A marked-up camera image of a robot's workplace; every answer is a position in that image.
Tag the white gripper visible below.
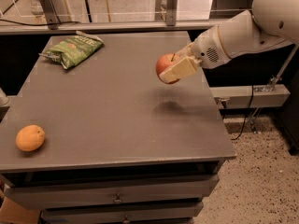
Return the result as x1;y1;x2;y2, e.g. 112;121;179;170
158;26;231;84

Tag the red apple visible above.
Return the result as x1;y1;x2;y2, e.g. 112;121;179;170
155;53;179;76

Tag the orange fruit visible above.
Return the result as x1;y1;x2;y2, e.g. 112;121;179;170
15;125;45;152

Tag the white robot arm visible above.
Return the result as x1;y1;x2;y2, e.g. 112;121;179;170
156;0;299;84

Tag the grey drawer cabinet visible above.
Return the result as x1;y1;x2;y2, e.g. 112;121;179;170
0;33;235;224

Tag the green chip bag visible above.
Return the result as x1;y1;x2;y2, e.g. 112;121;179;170
40;31;104;70

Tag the lower grey drawer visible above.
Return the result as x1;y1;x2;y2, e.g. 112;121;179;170
42;202;203;224

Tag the grey drawer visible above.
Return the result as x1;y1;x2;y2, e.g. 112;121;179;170
5;175;219;209
42;202;203;224

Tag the upper grey drawer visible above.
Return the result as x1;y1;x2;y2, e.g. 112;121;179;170
5;175;219;209

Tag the cardboard box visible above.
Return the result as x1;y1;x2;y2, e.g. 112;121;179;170
0;198;40;224

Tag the black floor cable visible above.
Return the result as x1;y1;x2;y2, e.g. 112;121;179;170
231;85;256;141

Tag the metal railing frame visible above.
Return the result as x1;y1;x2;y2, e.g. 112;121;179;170
0;0;260;35

